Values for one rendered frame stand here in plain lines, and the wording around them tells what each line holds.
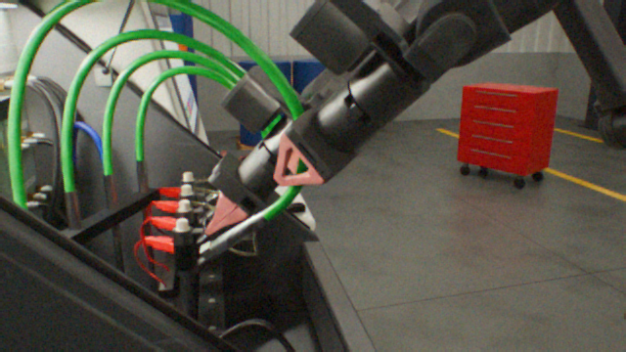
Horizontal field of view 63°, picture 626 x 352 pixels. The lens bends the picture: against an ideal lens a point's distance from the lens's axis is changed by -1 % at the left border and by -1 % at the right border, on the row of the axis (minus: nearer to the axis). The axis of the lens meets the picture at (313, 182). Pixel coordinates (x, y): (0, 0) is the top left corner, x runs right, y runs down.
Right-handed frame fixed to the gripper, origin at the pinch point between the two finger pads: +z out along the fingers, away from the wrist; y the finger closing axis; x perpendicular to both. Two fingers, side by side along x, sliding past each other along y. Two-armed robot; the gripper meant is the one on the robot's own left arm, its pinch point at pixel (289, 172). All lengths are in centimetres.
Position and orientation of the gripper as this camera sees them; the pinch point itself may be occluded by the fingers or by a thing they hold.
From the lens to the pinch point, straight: 58.5
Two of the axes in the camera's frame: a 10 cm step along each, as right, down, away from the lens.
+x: 6.6, 7.5, 0.3
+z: -5.7, 4.7, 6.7
